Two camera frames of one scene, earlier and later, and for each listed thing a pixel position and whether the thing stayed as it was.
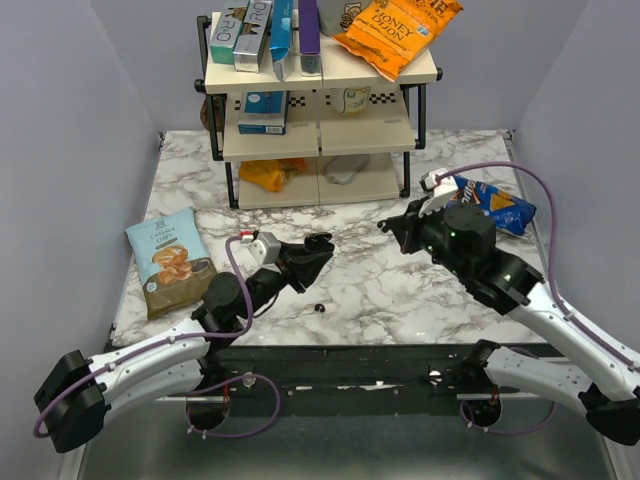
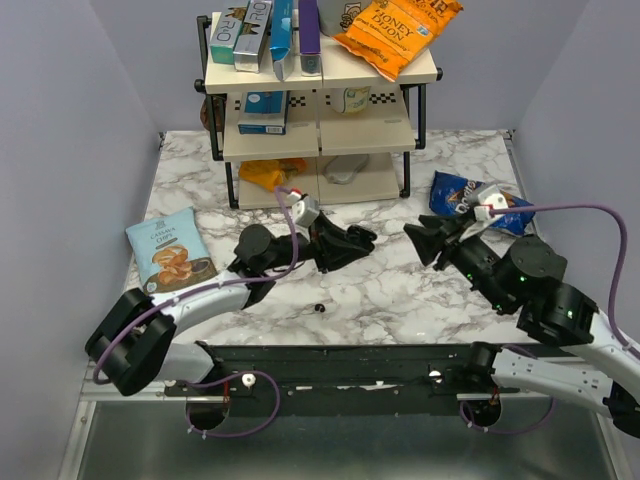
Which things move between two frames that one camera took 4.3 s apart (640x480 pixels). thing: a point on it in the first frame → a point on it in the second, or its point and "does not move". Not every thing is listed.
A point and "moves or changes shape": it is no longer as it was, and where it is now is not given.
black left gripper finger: x=304 y=266 → x=335 y=255
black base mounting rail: x=348 y=379 does not move
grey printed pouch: x=336 y=16 does not move
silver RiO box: x=247 y=50 does not move
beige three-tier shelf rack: x=312 y=142 does not move
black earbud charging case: x=319 y=241 moves or changes shape
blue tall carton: x=281 y=37 does not move
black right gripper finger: x=407 y=231 → x=427 y=242
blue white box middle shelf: x=265 y=113 does not move
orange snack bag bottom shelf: x=270 y=174 does not move
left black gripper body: x=282 y=268 → x=310 y=252
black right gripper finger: x=403 y=226 → x=446 y=226
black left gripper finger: x=292 y=253 → x=326 y=233
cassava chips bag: x=172 y=261 does not move
